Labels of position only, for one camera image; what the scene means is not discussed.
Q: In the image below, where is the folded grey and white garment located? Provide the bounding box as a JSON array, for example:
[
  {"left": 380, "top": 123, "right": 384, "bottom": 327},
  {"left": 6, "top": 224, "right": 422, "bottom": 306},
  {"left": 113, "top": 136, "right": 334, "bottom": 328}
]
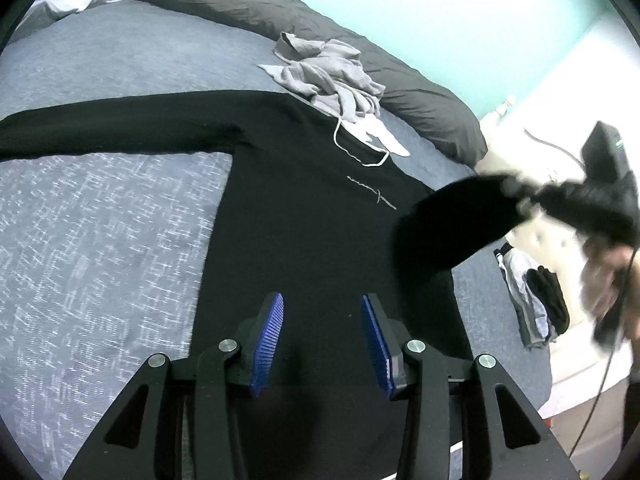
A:
[{"left": 494, "top": 242, "right": 553, "bottom": 350}]

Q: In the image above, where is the person's right hand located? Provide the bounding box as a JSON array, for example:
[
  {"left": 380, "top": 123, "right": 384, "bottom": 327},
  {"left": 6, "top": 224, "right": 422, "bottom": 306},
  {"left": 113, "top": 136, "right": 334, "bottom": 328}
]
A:
[{"left": 580, "top": 242, "right": 640, "bottom": 342}]

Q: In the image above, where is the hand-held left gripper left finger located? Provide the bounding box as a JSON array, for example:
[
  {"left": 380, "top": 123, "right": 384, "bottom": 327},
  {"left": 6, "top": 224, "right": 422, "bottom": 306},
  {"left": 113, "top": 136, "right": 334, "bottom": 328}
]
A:
[{"left": 62, "top": 292, "right": 285, "bottom": 480}]

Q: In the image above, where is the black cable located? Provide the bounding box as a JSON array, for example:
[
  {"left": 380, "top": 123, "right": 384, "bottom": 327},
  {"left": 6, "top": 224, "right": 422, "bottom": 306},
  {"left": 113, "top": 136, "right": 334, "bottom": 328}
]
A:
[{"left": 567, "top": 247, "right": 640, "bottom": 461}]

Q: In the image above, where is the grey hoodie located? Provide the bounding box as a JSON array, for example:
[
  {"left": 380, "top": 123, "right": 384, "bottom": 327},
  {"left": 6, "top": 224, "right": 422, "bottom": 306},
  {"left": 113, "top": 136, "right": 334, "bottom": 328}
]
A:
[{"left": 257, "top": 32, "right": 387, "bottom": 124}]

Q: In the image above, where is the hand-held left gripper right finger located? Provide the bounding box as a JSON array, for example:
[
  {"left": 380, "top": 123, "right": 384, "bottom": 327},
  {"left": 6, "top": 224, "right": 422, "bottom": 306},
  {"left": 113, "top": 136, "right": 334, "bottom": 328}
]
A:
[{"left": 361, "top": 293, "right": 578, "bottom": 480}]

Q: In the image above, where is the bed with blue-grey sheet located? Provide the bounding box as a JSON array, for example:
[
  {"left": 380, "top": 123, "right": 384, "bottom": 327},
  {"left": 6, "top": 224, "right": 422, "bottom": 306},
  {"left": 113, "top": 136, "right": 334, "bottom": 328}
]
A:
[{"left": 0, "top": 0, "right": 553, "bottom": 480}]

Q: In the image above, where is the black sweater with white trim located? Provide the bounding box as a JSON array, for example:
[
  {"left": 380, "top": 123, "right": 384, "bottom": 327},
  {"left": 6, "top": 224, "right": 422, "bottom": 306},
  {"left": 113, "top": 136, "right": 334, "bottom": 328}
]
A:
[{"left": 0, "top": 90, "right": 525, "bottom": 480}]

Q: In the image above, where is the dark grey long pillow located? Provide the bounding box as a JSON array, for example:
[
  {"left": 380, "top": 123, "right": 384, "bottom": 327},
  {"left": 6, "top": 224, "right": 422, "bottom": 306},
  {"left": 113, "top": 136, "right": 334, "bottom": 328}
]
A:
[{"left": 131, "top": 0, "right": 489, "bottom": 166}]

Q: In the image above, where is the cream tufted headboard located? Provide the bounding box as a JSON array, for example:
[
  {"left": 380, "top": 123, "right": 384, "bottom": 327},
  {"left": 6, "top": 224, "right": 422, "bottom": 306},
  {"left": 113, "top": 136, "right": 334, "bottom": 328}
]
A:
[{"left": 475, "top": 95, "right": 640, "bottom": 341}]

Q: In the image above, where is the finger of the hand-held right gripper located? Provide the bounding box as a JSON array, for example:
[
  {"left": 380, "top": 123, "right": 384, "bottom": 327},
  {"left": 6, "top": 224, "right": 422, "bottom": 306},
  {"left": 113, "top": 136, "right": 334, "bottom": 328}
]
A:
[{"left": 500, "top": 174, "right": 543, "bottom": 213}]

